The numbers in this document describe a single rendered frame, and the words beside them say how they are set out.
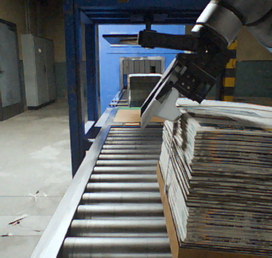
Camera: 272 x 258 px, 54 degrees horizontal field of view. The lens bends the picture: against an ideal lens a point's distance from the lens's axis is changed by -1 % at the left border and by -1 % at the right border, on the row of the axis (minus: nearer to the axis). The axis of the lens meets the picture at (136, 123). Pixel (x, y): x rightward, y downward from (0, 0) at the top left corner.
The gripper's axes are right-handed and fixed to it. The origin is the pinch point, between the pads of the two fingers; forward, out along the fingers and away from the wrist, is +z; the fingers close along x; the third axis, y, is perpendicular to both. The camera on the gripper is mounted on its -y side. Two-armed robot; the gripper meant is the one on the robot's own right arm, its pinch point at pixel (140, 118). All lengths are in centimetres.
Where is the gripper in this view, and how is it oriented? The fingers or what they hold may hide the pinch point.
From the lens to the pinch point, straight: 52.8
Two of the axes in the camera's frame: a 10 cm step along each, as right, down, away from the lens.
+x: 0.1, -2.0, 9.8
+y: 8.3, 5.5, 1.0
